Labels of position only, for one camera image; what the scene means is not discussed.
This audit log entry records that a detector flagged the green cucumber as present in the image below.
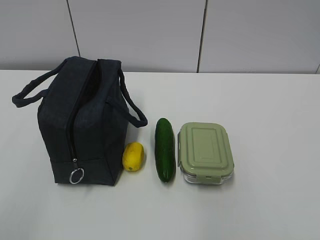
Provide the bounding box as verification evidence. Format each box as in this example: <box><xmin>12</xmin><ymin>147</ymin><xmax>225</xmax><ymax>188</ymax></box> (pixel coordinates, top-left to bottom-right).
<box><xmin>154</xmin><ymin>118</ymin><xmax>176</xmax><ymax>183</ymax></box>

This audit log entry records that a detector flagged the yellow lemon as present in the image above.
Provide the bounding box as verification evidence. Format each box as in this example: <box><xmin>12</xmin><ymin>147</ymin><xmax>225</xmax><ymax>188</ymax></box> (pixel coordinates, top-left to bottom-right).
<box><xmin>122</xmin><ymin>142</ymin><xmax>144</xmax><ymax>172</ymax></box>

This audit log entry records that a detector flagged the glass container green lid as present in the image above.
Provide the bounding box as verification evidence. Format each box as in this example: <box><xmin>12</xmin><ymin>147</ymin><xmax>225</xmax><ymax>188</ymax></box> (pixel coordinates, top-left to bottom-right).
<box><xmin>177</xmin><ymin>122</ymin><xmax>235</xmax><ymax>185</ymax></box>

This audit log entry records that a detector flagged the dark blue lunch bag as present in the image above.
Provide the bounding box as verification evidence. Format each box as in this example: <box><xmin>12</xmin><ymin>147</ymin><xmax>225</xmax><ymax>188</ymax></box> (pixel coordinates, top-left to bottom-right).
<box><xmin>12</xmin><ymin>56</ymin><xmax>148</xmax><ymax>186</ymax></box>

